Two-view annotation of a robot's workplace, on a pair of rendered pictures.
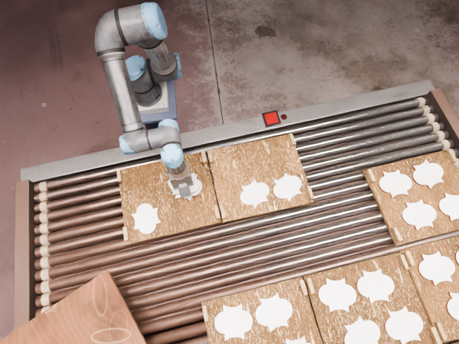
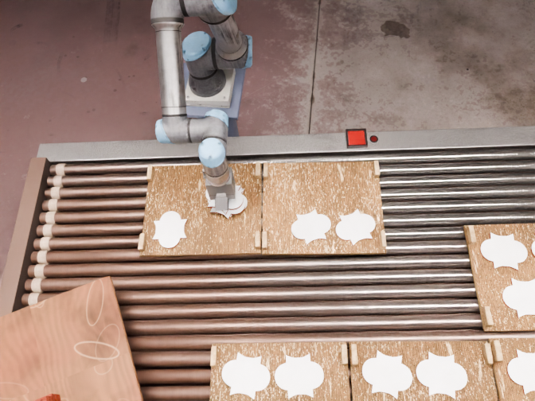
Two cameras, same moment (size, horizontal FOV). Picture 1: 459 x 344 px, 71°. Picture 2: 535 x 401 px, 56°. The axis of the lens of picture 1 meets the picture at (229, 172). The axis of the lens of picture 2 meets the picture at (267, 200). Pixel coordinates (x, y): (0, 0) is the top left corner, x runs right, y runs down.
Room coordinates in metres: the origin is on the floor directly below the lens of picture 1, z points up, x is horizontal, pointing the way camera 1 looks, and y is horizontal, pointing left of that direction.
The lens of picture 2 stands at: (-0.22, -0.18, 2.51)
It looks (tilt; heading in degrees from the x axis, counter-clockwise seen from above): 63 degrees down; 17
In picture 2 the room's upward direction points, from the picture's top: 7 degrees counter-clockwise
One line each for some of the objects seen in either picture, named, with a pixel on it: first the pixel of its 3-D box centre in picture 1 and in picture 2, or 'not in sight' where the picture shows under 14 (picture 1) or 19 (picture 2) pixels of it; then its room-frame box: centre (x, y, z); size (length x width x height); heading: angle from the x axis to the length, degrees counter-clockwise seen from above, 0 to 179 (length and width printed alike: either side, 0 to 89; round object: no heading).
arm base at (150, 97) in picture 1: (145, 89); (205, 74); (1.03, 0.41, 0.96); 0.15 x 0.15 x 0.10
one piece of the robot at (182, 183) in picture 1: (180, 180); (219, 188); (0.48, 0.20, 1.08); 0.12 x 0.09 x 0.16; 13
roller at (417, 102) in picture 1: (240, 142); (310, 161); (0.73, -0.06, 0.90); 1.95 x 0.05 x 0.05; 102
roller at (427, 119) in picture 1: (246, 160); (310, 185); (0.64, -0.08, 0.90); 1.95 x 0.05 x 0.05; 102
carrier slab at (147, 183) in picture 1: (168, 195); (202, 208); (0.47, 0.28, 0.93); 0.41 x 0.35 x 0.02; 101
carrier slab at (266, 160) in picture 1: (258, 176); (322, 206); (0.54, -0.13, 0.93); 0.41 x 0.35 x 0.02; 101
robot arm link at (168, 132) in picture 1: (165, 136); (210, 130); (0.60, 0.23, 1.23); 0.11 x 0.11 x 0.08; 9
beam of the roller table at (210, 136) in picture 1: (237, 131); (309, 147); (0.80, -0.05, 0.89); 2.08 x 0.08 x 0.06; 102
